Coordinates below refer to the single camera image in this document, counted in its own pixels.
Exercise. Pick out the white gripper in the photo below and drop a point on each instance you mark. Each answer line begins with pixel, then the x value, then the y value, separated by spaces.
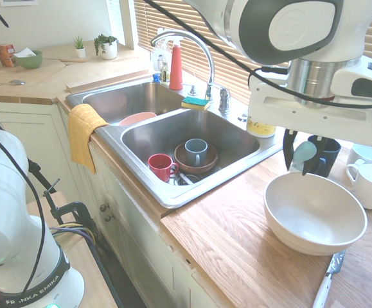
pixel 304 120

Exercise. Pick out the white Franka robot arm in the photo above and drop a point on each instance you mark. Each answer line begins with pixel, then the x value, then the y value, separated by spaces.
pixel 301 25

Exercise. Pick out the metal sink drain strainer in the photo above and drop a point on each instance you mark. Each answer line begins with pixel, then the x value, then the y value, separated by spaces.
pixel 196 179

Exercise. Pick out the stainless steel double sink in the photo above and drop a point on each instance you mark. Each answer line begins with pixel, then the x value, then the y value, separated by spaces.
pixel 160 130

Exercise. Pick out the light teal spatula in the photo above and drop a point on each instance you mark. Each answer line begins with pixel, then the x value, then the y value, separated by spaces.
pixel 303 152

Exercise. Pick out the dark navy mug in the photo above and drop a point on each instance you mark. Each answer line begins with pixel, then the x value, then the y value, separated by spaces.
pixel 331 157

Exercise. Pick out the yellow-labelled white tub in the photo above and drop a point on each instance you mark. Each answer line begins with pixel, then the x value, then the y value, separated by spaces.
pixel 261 128

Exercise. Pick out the large white bowl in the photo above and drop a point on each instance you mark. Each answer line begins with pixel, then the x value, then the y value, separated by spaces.
pixel 314 215

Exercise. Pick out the white cup with blue inside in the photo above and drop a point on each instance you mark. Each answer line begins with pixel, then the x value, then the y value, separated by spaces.
pixel 368 155

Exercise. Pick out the brown wooden bowl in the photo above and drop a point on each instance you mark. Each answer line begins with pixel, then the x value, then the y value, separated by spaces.
pixel 209 160

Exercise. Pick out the chrome side sprayer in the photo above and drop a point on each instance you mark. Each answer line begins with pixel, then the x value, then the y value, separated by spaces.
pixel 225 99

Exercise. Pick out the grey-blue ceramic mug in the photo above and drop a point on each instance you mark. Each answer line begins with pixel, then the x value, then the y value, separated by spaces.
pixel 196 153

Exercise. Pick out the yellow and green sponge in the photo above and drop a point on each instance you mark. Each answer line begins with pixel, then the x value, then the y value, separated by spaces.
pixel 196 103

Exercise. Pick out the chrome gooseneck faucet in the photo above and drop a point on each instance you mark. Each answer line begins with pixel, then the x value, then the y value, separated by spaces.
pixel 206 57

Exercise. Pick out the red ceramic mug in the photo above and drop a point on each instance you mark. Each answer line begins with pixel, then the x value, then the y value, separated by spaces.
pixel 160 168

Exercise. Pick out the red spray bottle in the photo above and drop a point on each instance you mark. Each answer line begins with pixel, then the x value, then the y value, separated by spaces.
pixel 176 69

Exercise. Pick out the small dark glass bottle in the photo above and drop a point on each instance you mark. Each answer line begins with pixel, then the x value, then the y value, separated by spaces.
pixel 165 73

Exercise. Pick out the pink bowl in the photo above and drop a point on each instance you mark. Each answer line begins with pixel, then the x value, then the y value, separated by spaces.
pixel 136 119

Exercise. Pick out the clear soap bottle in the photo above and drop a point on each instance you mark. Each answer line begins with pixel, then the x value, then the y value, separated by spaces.
pixel 157 59

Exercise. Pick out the wooden window blinds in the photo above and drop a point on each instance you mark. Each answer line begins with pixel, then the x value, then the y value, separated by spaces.
pixel 185 19

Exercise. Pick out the brass cabinet knob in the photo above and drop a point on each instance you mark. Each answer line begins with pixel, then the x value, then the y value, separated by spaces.
pixel 109 218
pixel 104 207

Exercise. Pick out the trailing plant in white pot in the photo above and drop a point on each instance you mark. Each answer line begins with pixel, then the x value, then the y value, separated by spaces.
pixel 108 49

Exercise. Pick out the yellow dish towel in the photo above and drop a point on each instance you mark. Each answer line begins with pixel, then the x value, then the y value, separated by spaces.
pixel 81 134

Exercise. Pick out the black table clamp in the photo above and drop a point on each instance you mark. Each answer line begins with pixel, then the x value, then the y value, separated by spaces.
pixel 76 208

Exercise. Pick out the small spiky potted plant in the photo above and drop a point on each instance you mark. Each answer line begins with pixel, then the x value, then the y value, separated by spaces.
pixel 80 48

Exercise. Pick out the green bowl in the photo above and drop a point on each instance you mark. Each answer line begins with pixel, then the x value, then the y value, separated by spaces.
pixel 30 61

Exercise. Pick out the white paper napkin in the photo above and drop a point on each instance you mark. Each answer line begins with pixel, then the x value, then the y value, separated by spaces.
pixel 25 53

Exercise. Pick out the metal spoon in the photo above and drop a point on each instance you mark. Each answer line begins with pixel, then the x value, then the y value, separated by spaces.
pixel 15 82

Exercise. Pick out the orange cardboard box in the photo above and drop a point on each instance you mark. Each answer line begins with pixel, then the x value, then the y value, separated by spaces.
pixel 3 54

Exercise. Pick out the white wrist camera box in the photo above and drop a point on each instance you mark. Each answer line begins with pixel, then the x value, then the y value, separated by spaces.
pixel 362 85

